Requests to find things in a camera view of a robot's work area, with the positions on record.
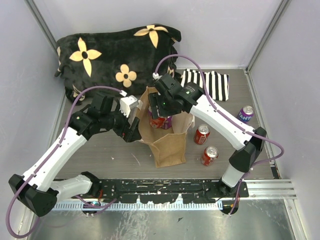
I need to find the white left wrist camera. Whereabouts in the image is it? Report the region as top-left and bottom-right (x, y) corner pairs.
(119, 95), (139, 118)

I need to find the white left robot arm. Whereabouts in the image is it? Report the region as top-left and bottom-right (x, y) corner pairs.
(8, 92), (142, 217)

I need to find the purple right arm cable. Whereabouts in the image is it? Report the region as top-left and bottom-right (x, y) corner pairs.
(154, 54), (285, 218)

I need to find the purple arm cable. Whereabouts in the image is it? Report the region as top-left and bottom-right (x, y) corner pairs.
(5, 85), (127, 238)
(154, 54), (285, 218)

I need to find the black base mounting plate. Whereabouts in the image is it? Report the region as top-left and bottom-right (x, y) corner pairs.
(80, 178), (236, 204)

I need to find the brown burlap canvas bag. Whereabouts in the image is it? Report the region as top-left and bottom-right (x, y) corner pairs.
(135, 87), (195, 168)

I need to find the purple Fanta can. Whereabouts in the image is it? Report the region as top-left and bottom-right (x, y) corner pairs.
(148, 106), (153, 119)
(161, 116), (172, 130)
(237, 105), (254, 124)

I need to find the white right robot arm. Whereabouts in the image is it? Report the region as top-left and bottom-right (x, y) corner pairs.
(148, 73), (267, 197)

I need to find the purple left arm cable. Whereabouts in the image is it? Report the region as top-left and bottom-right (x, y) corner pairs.
(5, 85), (127, 238)

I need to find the black white striped cloth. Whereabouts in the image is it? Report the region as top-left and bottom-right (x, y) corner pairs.
(178, 69), (230, 102)

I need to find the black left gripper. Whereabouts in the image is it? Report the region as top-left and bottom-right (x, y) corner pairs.
(101, 103), (142, 143)

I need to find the red Coke can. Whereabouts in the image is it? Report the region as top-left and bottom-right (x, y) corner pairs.
(149, 116), (166, 129)
(201, 146), (219, 166)
(193, 124), (210, 145)

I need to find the black floral plush blanket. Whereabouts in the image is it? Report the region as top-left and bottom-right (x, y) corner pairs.
(55, 24), (182, 102)

